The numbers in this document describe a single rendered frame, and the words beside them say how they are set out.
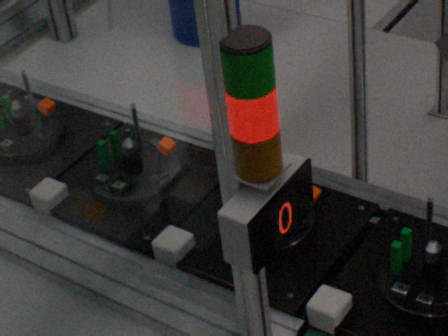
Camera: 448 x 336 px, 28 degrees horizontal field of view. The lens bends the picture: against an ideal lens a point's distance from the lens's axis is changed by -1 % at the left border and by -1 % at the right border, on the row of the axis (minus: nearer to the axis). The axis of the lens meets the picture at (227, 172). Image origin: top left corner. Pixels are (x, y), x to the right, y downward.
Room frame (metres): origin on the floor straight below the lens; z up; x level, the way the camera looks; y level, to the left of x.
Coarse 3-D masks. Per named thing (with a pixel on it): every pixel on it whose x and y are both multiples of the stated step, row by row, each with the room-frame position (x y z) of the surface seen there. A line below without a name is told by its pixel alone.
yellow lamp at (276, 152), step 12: (240, 144) 0.72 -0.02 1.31; (252, 144) 0.71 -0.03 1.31; (264, 144) 0.71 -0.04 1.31; (276, 144) 0.72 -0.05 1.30; (240, 156) 0.72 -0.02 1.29; (252, 156) 0.71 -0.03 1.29; (264, 156) 0.71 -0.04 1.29; (276, 156) 0.72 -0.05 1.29; (240, 168) 0.72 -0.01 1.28; (252, 168) 0.71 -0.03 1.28; (264, 168) 0.71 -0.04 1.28; (276, 168) 0.72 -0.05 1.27; (252, 180) 0.71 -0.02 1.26; (264, 180) 0.71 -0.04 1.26
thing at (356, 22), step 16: (352, 0) 1.10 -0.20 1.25; (352, 16) 1.10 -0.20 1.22; (352, 32) 1.09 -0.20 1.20; (352, 48) 1.09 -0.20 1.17; (352, 64) 1.09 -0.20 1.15; (352, 80) 1.09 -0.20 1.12; (352, 96) 1.09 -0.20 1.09; (352, 112) 1.09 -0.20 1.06; (432, 112) 1.35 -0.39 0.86; (352, 128) 1.09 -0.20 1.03; (352, 144) 1.09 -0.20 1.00; (352, 160) 1.09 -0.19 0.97; (352, 176) 1.09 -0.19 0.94
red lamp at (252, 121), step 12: (228, 96) 0.73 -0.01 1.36; (264, 96) 0.72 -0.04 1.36; (276, 96) 0.73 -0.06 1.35; (228, 108) 0.73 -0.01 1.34; (240, 108) 0.71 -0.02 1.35; (252, 108) 0.71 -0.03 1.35; (264, 108) 0.71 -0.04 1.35; (276, 108) 0.72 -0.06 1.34; (240, 120) 0.71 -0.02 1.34; (252, 120) 0.71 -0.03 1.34; (264, 120) 0.71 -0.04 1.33; (276, 120) 0.72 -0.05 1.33; (240, 132) 0.72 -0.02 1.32; (252, 132) 0.71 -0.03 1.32; (264, 132) 0.71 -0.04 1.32; (276, 132) 0.72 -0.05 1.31
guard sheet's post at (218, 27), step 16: (208, 0) 0.74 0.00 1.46; (224, 0) 0.75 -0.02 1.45; (208, 16) 0.74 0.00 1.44; (224, 16) 0.74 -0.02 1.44; (224, 32) 0.74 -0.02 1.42; (224, 96) 0.74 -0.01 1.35; (224, 112) 0.74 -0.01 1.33; (224, 128) 0.74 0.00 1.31; (224, 144) 0.75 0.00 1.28; (256, 288) 0.74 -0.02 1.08; (256, 304) 0.74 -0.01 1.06; (256, 320) 0.74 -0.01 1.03
